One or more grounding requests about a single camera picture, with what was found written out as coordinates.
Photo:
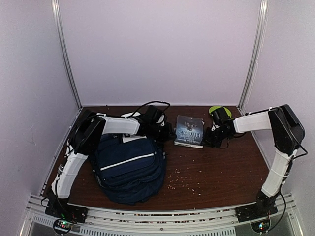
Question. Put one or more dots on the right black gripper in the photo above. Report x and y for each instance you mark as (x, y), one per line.
(206, 140)

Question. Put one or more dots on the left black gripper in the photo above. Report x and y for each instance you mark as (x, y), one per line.
(170, 135)

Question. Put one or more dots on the blue hardcover book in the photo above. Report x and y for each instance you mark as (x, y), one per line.
(189, 132)

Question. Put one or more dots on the navy blue backpack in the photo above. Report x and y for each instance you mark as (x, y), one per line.
(129, 169)

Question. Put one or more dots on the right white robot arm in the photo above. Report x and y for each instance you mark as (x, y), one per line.
(287, 132)

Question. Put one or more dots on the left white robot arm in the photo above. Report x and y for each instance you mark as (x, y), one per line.
(86, 137)

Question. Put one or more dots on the green plate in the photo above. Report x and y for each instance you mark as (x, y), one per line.
(221, 112)

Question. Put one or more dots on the front aluminium rail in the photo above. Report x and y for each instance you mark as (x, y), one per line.
(220, 221)

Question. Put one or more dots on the right metal frame post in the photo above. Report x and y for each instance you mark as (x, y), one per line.
(257, 46)

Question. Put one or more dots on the metal frame post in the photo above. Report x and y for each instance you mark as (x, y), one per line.
(257, 46)
(65, 56)

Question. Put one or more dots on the left metal frame post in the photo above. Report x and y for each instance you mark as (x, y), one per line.
(65, 56)

